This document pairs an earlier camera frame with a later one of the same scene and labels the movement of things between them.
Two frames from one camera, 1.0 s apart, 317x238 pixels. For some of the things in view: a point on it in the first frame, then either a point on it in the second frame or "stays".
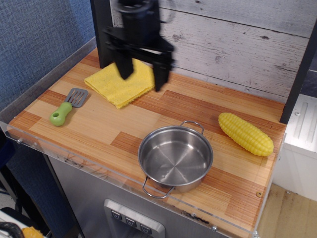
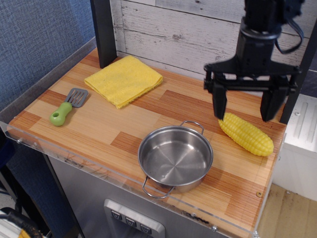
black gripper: (139, 37) -> (251, 67)
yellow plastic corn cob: (248, 137) stays
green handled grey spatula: (76, 98) stays
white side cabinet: (296, 170) stays
